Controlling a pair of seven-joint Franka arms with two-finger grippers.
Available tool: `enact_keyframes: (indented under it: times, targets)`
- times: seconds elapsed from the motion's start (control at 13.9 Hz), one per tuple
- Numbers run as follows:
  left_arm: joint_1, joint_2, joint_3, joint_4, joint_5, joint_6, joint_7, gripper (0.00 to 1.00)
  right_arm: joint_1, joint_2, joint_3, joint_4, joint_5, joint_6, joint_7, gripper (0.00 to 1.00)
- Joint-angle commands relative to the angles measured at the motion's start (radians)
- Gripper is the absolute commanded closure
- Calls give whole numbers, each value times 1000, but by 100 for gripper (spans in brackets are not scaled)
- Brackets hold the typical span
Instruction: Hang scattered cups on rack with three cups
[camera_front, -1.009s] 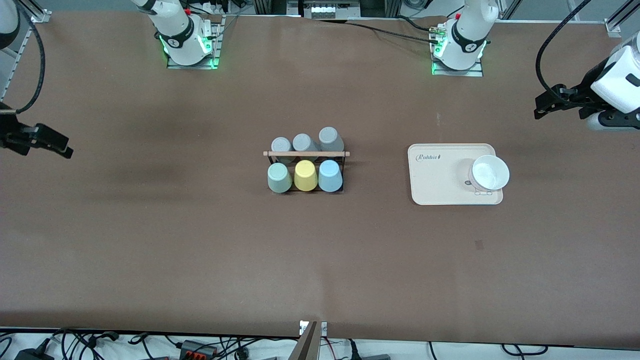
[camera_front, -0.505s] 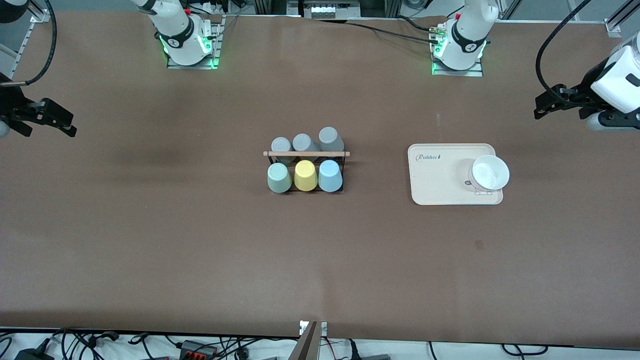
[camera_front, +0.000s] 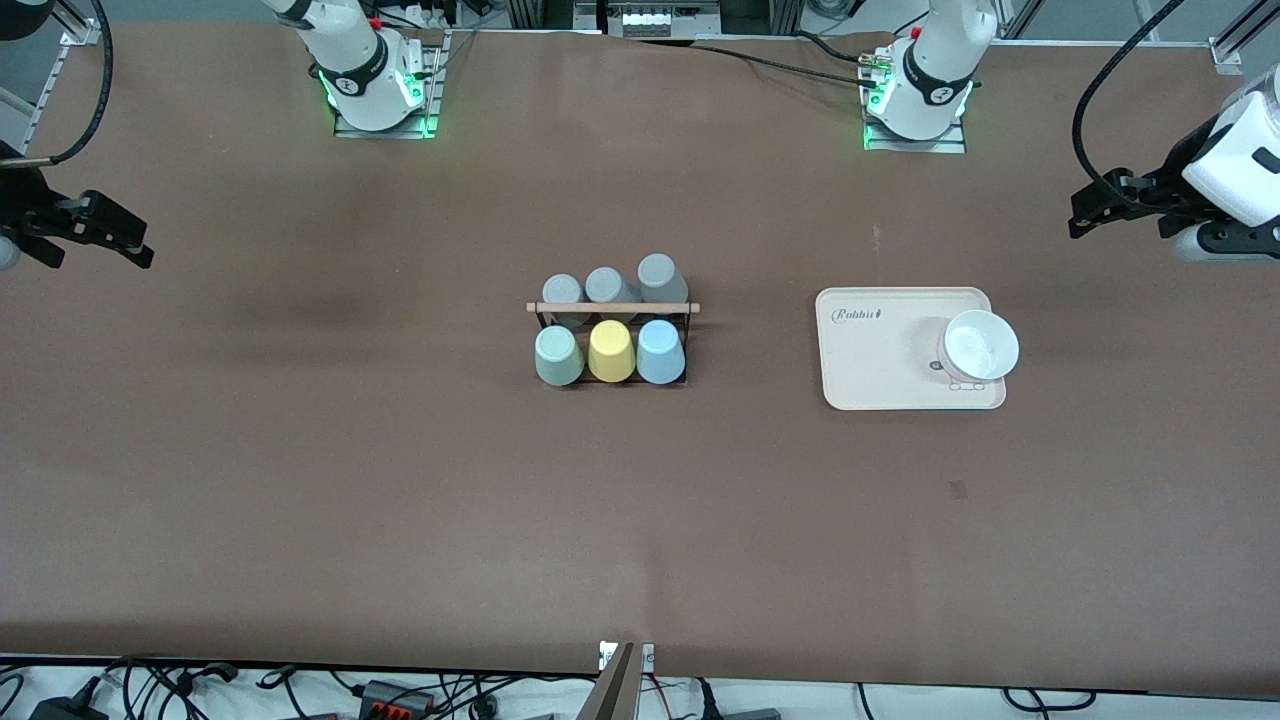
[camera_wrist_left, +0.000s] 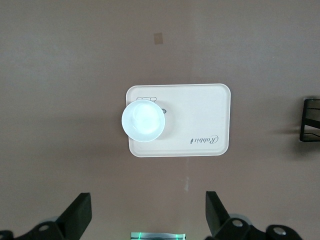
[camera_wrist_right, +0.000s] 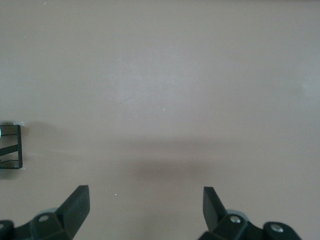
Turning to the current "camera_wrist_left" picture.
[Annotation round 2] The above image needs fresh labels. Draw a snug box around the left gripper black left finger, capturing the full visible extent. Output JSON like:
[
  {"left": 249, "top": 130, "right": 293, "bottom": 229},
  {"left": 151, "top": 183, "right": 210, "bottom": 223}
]
[{"left": 0, "top": 192, "right": 92, "bottom": 240}]

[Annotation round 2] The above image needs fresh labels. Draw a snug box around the white bowl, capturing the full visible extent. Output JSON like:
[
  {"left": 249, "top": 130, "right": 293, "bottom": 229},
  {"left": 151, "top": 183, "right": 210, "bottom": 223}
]
[{"left": 121, "top": 99, "right": 167, "bottom": 143}]

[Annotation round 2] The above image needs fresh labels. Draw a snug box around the black wire rack wooden bar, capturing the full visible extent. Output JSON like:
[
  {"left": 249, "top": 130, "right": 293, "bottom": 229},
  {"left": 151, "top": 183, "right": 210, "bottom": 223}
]
[{"left": 299, "top": 97, "right": 320, "bottom": 143}]

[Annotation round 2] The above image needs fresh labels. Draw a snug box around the beige rectangular tray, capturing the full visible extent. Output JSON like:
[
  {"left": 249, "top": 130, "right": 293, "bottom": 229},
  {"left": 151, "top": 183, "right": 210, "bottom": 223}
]
[{"left": 125, "top": 83, "right": 232, "bottom": 158}]

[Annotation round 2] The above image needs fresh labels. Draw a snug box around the brown tape patch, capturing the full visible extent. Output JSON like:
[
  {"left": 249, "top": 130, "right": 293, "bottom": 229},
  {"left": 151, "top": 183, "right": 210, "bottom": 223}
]
[{"left": 153, "top": 32, "right": 164, "bottom": 46}]

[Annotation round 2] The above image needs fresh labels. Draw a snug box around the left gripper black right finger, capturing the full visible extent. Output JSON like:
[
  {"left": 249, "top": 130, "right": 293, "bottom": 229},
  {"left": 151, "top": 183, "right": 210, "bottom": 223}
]
[{"left": 205, "top": 191, "right": 305, "bottom": 240}]

